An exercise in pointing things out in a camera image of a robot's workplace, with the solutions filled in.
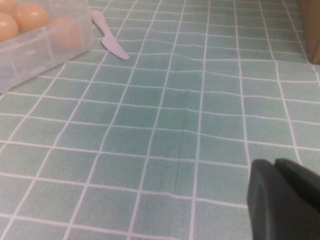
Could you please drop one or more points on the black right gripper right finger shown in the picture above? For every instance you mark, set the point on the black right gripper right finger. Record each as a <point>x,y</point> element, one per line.
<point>300,177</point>

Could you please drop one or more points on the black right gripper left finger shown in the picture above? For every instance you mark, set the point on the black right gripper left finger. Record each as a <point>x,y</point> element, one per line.
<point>275,212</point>

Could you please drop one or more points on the orange egg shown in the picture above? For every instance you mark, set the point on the orange egg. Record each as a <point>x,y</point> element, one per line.
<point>7,27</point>
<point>5,5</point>
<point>65,33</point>
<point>30,16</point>

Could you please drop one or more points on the brown box corner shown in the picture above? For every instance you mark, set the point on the brown box corner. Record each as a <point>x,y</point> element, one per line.
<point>312,30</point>

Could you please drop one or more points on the clear plastic egg box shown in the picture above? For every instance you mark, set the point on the clear plastic egg box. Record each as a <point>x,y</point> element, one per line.
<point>30,58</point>

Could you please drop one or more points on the green checked tablecloth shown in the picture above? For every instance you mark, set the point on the green checked tablecloth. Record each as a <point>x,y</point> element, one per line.
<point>175,120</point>

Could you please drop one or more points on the pink plastic knife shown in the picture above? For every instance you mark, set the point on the pink plastic knife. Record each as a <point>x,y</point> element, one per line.
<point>112,46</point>

